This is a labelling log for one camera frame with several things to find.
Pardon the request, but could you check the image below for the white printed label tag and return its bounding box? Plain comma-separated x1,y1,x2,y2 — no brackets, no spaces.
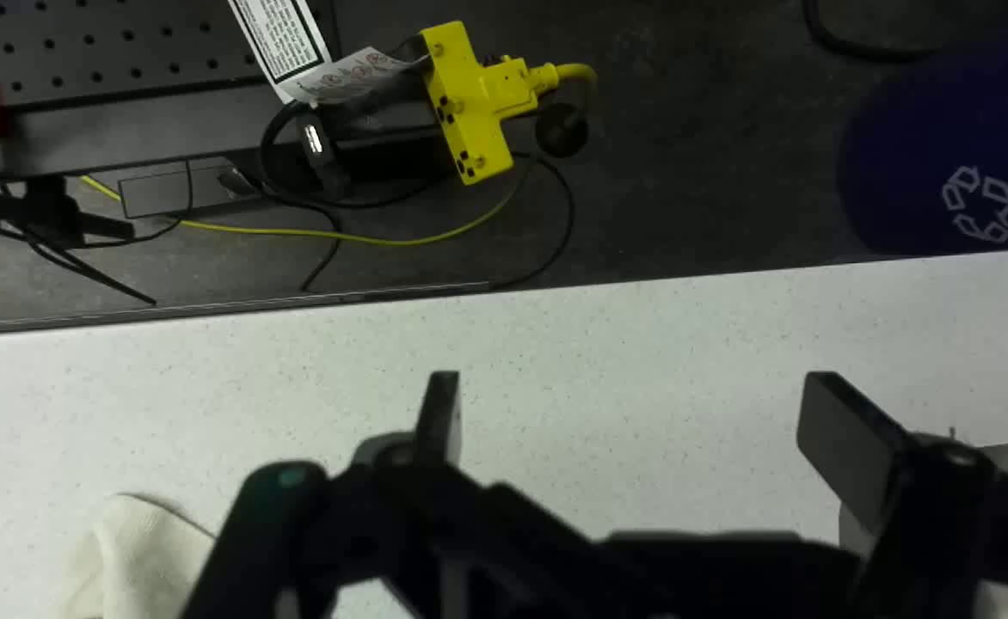
223,0,335,107

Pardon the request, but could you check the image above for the thin yellow-green wire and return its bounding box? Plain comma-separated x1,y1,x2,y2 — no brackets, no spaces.
75,169,523,251

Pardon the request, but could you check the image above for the black curved cable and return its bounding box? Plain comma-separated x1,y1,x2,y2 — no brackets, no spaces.
799,0,942,65

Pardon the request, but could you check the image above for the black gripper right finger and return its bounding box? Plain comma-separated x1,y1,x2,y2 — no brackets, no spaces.
796,373,1008,619

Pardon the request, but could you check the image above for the black floor cable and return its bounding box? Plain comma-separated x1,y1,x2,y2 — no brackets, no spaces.
256,99,582,291

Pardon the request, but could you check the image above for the black round plug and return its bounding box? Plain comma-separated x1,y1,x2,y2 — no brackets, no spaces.
534,99,591,161

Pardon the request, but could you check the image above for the cream cloth towel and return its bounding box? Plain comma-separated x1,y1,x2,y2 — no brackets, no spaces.
58,492,223,619

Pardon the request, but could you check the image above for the yellow power splitter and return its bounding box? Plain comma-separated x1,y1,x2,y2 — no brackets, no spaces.
418,16,546,189

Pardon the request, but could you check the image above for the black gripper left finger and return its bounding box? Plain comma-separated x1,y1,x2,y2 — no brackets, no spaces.
178,368,598,619

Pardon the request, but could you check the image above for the grey crumpled tag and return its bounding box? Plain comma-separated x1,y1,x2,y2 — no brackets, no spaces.
288,45,426,110

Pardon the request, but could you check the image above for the blue recycling bin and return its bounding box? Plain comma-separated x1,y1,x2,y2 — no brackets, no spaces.
841,10,1008,258

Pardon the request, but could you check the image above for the thick yellow power cord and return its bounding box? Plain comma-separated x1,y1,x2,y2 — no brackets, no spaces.
523,59,603,99

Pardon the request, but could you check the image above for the black perforated breadboard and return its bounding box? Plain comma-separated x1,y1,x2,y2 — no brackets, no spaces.
0,0,256,114

